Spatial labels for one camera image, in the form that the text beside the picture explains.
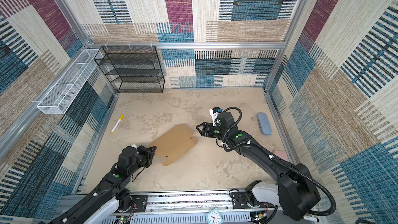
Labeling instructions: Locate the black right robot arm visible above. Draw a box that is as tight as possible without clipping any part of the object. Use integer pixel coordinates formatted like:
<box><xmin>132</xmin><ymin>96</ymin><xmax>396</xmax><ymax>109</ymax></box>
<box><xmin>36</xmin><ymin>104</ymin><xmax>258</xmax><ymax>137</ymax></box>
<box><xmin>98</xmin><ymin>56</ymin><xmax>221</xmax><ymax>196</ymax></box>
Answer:
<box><xmin>196</xmin><ymin>108</ymin><xmax>324</xmax><ymax>221</ymax></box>

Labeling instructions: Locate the yellow-capped white marker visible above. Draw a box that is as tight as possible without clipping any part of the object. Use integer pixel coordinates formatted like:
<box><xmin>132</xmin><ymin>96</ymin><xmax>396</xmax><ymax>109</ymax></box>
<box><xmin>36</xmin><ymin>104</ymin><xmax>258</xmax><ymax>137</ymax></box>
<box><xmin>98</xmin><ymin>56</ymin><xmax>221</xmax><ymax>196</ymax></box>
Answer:
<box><xmin>110</xmin><ymin>115</ymin><xmax>124</xmax><ymax>134</ymax></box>

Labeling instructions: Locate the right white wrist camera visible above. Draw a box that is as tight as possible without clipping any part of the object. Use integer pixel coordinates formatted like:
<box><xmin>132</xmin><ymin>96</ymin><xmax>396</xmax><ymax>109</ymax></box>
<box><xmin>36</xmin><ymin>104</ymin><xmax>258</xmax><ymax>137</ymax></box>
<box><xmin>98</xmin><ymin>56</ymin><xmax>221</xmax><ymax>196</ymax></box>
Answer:
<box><xmin>209</xmin><ymin>107</ymin><xmax>222</xmax><ymax>126</ymax></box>

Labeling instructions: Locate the pink flat case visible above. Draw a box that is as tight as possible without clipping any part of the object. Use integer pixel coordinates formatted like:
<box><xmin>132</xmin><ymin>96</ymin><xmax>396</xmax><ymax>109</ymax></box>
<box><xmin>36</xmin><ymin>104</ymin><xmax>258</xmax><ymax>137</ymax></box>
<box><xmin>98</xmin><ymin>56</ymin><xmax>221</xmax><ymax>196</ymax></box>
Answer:
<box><xmin>274</xmin><ymin>150</ymin><xmax>290</xmax><ymax>162</ymax></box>

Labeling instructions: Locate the small teal alarm clock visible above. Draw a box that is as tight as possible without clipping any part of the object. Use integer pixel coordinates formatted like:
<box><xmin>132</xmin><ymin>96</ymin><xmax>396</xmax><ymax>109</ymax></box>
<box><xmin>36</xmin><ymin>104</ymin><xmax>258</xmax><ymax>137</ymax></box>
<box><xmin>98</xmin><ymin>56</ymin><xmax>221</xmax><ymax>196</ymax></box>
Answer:
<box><xmin>206</xmin><ymin>208</ymin><xmax>224</xmax><ymax>224</ymax></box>

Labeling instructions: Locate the black corrugated cable conduit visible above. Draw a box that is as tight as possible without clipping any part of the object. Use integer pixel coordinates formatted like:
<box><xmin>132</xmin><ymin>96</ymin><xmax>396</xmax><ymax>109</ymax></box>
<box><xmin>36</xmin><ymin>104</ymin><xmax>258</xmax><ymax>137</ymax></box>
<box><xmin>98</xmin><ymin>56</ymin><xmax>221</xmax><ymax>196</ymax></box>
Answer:
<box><xmin>217</xmin><ymin>106</ymin><xmax>337</xmax><ymax>217</ymax></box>

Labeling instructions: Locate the blue-grey glasses case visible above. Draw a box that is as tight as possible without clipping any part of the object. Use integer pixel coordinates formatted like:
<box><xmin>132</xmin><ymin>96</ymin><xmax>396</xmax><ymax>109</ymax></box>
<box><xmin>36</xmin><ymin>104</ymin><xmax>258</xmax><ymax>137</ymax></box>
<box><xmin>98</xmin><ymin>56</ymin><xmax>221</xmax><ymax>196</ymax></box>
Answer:
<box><xmin>257</xmin><ymin>113</ymin><xmax>272</xmax><ymax>136</ymax></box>

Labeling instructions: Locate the black marker pen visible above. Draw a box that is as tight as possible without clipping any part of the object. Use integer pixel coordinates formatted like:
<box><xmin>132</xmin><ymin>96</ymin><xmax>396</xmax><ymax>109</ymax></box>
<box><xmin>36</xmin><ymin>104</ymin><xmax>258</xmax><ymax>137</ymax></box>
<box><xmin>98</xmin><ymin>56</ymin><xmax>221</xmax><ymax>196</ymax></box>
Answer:
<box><xmin>303</xmin><ymin>215</ymin><xmax>319</xmax><ymax>223</ymax></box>

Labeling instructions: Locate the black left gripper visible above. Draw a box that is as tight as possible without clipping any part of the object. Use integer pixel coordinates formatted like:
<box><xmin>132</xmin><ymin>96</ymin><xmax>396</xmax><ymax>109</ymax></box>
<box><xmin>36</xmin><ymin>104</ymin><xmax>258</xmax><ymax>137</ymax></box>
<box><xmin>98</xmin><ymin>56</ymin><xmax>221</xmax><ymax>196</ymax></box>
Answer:
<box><xmin>128</xmin><ymin>145</ymin><xmax>156</xmax><ymax>177</ymax></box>

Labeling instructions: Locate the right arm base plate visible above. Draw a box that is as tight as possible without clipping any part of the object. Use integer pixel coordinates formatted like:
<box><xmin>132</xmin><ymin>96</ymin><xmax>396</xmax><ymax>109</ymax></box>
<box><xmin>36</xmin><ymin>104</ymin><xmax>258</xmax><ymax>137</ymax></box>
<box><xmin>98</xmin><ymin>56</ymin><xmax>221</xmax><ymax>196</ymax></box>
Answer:
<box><xmin>229</xmin><ymin>189</ymin><xmax>267</xmax><ymax>209</ymax></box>

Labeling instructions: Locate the black wire shelf rack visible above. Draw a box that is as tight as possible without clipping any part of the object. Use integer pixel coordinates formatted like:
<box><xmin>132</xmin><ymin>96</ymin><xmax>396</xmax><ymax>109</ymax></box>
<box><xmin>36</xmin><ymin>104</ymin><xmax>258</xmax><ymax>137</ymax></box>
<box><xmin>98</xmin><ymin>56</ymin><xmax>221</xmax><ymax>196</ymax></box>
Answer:
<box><xmin>94</xmin><ymin>46</ymin><xmax>165</xmax><ymax>93</ymax></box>

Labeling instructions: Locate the brown cardboard box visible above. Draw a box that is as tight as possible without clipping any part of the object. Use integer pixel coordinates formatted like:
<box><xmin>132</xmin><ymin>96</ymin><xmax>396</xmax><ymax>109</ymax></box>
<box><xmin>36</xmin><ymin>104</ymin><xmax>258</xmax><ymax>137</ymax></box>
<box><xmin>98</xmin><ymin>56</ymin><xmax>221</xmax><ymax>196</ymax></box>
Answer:
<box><xmin>150</xmin><ymin>124</ymin><xmax>199</xmax><ymax>166</ymax></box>

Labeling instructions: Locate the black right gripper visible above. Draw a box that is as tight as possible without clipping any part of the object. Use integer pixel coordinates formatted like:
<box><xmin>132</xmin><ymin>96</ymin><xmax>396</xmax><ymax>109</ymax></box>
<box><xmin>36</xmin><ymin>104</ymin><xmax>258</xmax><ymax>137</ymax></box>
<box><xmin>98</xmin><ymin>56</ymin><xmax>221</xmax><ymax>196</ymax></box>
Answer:
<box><xmin>196</xmin><ymin>122</ymin><xmax>228</xmax><ymax>140</ymax></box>

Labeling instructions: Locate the white wire mesh basket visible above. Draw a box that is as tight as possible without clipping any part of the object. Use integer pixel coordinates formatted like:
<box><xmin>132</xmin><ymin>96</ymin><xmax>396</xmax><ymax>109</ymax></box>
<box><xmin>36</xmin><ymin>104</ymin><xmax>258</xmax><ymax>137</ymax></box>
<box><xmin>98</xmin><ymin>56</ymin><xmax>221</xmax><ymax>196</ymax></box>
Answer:
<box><xmin>37</xmin><ymin>49</ymin><xmax>98</xmax><ymax>115</ymax></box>

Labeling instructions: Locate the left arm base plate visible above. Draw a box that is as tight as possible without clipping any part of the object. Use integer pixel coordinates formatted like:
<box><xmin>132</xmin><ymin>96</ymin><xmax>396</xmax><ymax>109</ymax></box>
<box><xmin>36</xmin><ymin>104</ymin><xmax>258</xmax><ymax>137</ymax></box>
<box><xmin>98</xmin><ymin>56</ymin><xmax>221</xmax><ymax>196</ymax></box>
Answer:
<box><xmin>125</xmin><ymin>195</ymin><xmax>148</xmax><ymax>213</ymax></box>

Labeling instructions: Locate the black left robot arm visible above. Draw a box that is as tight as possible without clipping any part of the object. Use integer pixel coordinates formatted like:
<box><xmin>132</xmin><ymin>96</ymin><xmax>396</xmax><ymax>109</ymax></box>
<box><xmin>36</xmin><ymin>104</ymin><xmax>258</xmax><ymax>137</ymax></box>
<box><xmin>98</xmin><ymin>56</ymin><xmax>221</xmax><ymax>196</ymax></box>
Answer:
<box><xmin>50</xmin><ymin>145</ymin><xmax>157</xmax><ymax>224</ymax></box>

